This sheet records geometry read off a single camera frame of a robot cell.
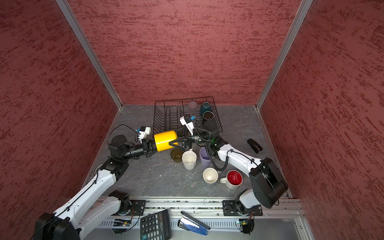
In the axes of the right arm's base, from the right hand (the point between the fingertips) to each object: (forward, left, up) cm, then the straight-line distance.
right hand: (170, 142), depth 68 cm
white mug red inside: (-10, -33, -26) cm, 43 cm away
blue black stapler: (-29, -8, -26) cm, 40 cm away
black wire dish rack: (+38, +9, -22) cm, 45 cm away
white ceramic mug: (+2, -8, -24) cm, 25 cm away
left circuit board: (-28, +27, -30) cm, 49 cm away
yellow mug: (-2, +3, +5) cm, 6 cm away
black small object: (+14, -50, -26) cm, 58 cm away
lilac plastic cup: (-1, -17, -16) cm, 23 cm away
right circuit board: (-31, -36, -29) cm, 56 cm away
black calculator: (-30, +8, -26) cm, 40 cm away
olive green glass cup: (+6, 0, -26) cm, 26 cm away
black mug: (+31, -21, -17) cm, 41 cm away
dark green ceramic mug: (+37, -20, -15) cm, 44 cm away
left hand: (-1, +3, -3) cm, 4 cm away
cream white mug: (-7, -20, -25) cm, 33 cm away
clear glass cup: (+42, -11, -17) cm, 47 cm away
